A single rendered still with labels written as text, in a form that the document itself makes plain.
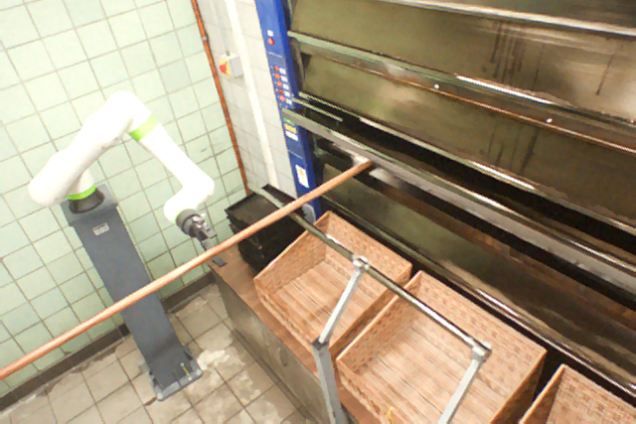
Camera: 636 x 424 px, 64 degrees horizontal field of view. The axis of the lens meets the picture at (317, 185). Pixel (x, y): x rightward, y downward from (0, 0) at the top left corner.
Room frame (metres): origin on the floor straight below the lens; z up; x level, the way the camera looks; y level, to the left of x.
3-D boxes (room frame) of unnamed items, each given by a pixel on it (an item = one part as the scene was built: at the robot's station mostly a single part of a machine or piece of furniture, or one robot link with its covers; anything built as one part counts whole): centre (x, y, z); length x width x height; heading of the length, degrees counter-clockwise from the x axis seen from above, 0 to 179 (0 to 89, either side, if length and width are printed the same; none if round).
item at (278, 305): (1.62, 0.02, 0.72); 0.56 x 0.49 x 0.28; 32
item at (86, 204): (1.94, 1.01, 1.23); 0.26 x 0.15 x 0.06; 28
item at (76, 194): (1.88, 0.99, 1.36); 0.16 x 0.13 x 0.19; 168
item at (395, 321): (1.12, -0.29, 0.72); 0.56 x 0.49 x 0.28; 32
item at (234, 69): (2.52, 0.32, 1.46); 0.10 x 0.07 x 0.10; 32
